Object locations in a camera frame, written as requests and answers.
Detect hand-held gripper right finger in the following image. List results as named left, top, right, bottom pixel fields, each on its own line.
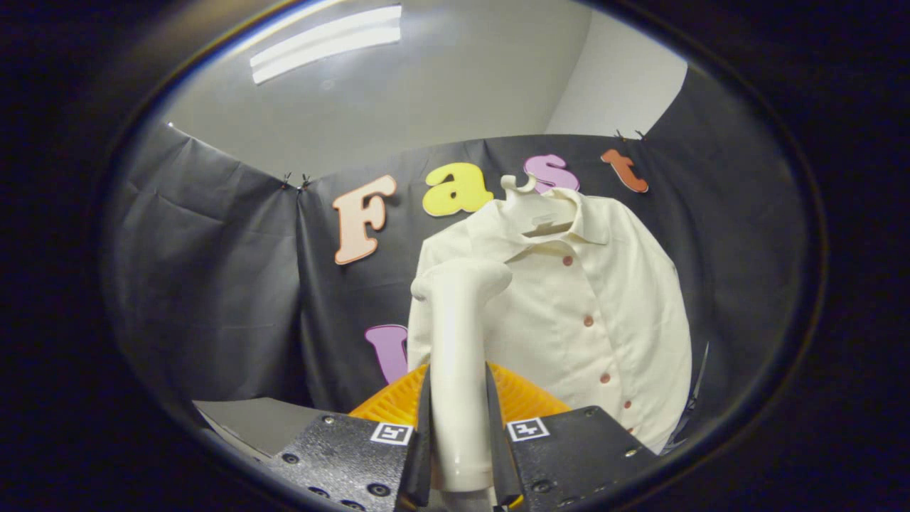
left=486, top=362, right=659, bottom=510

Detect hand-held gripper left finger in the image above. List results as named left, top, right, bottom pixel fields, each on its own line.
left=267, top=364, right=433, bottom=512

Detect cream button-up shirt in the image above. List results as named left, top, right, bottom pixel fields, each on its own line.
left=407, top=186, right=694, bottom=456

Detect white clothes hanger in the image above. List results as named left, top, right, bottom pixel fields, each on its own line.
left=500, top=174, right=578, bottom=239

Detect grey cabinet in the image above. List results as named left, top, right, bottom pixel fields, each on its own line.
left=192, top=397, right=336, bottom=457

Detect black backdrop cloth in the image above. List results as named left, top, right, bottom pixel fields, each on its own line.
left=107, top=64, right=811, bottom=456

